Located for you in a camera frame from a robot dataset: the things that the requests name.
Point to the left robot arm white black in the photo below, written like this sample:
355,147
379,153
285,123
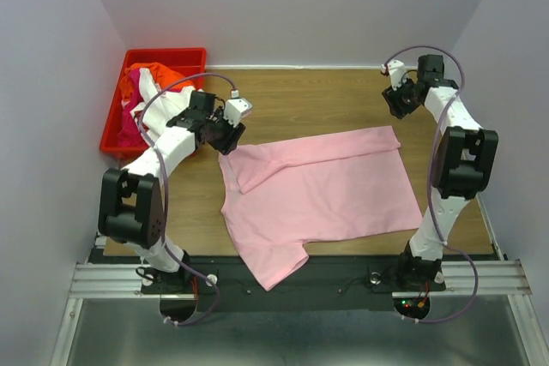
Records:
133,200

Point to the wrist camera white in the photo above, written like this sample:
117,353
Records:
236,109
396,71

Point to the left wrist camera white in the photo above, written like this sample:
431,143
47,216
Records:
236,109

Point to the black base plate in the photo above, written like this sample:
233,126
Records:
345,282

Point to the white t shirt red print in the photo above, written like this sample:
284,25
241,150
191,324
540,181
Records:
160,105

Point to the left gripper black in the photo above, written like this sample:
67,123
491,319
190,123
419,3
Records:
230,140

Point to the pink t shirt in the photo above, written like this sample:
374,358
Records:
279,196

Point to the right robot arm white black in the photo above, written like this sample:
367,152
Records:
462,157

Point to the aluminium rail frame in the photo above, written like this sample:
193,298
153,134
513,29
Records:
484,317

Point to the magenta t shirt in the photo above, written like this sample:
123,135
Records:
129,134

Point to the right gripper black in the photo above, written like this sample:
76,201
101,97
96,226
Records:
391,98

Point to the red plastic bin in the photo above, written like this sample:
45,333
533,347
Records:
185,61

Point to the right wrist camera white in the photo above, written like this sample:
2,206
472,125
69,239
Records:
396,71

